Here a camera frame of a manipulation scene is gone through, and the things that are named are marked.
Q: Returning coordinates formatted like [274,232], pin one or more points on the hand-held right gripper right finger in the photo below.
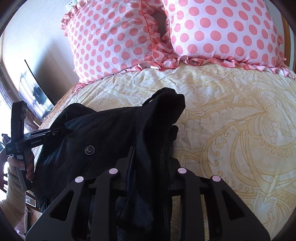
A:
[185,183]

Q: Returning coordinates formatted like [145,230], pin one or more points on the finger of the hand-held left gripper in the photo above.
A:
[46,134]

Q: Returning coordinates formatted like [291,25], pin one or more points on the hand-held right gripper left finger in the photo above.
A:
[124,162]

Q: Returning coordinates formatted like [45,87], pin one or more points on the black pants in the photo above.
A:
[104,129]

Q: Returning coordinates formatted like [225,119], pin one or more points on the person's left forearm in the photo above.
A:
[13,197]

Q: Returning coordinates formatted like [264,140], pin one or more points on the person's left hand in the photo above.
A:
[15,163]

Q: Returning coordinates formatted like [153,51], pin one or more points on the flat screen television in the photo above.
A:
[34,90]

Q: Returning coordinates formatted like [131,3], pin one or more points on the yellow patterned bed cover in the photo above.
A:
[231,127]

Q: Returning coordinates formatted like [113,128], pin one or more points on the pink polka dot pillow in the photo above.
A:
[222,30]
[108,39]

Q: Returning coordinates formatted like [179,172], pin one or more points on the wooden headboard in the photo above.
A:
[290,46]

